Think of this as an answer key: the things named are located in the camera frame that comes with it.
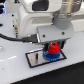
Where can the left metal peg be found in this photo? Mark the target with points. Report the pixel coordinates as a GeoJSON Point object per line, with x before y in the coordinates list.
{"type": "Point", "coordinates": [36, 57]}

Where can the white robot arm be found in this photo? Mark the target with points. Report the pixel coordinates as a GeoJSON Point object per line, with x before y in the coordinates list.
{"type": "Point", "coordinates": [45, 21]}

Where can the black framed peg base plate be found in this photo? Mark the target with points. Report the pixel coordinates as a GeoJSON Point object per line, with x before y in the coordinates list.
{"type": "Point", "coordinates": [40, 57]}

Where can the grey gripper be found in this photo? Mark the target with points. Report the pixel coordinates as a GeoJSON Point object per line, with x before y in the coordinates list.
{"type": "Point", "coordinates": [50, 33]}

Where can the red gear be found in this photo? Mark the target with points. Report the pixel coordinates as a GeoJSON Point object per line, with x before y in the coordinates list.
{"type": "Point", "coordinates": [54, 48]}

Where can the blue gear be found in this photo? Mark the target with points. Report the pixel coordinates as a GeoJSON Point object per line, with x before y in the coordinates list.
{"type": "Point", "coordinates": [51, 57]}

